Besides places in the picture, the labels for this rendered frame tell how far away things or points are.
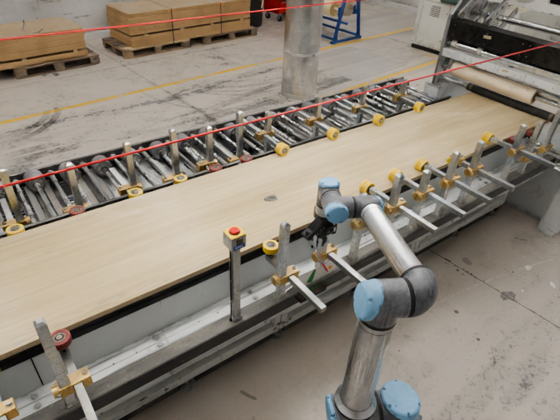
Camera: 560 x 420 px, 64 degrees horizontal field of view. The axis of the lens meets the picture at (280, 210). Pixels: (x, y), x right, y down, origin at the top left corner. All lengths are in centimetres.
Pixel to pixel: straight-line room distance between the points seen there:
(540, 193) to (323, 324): 243
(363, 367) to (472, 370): 170
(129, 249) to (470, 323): 229
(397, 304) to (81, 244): 158
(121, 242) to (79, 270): 24
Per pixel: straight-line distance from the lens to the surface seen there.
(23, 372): 213
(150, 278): 210
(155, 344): 221
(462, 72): 456
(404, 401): 181
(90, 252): 230
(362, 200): 180
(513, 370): 327
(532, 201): 465
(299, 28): 597
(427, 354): 311
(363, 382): 157
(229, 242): 179
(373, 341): 141
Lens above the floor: 235
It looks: 36 degrees down
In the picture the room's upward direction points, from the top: 4 degrees clockwise
